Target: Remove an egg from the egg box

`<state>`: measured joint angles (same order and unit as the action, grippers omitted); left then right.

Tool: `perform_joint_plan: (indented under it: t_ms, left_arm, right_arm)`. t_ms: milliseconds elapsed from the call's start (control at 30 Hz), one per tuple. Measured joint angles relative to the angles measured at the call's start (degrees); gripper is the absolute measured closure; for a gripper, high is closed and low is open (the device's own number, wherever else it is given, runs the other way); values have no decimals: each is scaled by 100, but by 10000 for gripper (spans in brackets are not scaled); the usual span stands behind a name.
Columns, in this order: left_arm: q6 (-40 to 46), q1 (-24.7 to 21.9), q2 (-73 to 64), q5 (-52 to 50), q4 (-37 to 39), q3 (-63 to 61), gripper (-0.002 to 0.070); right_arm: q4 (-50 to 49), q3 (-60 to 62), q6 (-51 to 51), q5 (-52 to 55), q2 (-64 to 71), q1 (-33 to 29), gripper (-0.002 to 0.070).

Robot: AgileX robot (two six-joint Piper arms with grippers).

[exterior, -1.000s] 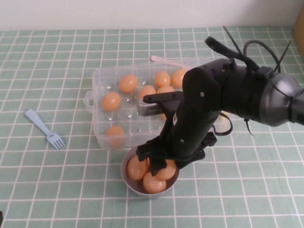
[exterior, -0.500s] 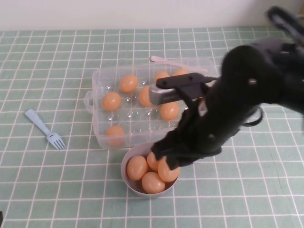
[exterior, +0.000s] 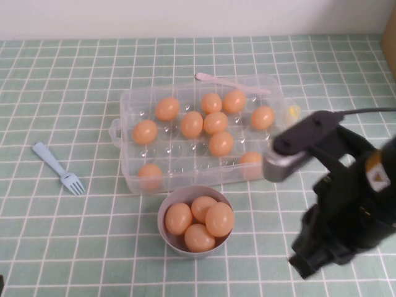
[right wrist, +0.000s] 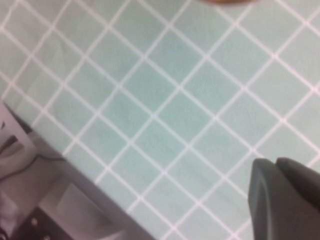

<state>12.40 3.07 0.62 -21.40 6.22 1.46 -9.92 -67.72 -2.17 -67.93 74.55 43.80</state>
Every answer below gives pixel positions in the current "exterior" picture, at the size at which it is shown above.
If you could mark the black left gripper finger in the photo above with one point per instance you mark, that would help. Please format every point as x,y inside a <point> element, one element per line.
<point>1,287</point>

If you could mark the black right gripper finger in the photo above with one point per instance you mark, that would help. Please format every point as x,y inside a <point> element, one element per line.
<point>338,256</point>
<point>304,266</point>

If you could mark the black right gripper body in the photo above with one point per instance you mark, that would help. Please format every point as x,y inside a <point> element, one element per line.
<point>337,216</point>

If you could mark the brown egg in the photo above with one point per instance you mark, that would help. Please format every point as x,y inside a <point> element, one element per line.
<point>250,162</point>
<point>200,207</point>
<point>178,218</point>
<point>167,109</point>
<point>215,122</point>
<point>221,143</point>
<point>199,238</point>
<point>211,103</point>
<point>234,101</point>
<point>191,124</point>
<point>262,117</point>
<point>150,175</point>
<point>144,132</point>
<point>219,219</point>

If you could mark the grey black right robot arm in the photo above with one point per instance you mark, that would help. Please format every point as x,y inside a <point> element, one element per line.
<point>392,161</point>

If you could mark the clear plastic egg box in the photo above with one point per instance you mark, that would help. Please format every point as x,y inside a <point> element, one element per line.
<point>173,151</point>

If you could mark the brown cardboard box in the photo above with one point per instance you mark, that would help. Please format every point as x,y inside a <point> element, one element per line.
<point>390,46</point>

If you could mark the yellow plastic piece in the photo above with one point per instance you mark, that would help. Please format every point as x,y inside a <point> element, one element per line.
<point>294,112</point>

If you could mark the light blue plastic fork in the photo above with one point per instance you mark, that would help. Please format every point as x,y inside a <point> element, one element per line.
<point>49,158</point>

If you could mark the grey round bowl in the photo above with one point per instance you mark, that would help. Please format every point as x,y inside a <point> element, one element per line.
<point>176,196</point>

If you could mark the pink plastic spoon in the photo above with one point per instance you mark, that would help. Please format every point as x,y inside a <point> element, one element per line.
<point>202,76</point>

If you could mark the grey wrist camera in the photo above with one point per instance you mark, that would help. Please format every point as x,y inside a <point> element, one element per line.
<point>278,168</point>

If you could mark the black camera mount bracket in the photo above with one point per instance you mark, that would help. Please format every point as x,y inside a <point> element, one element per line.
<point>306,130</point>

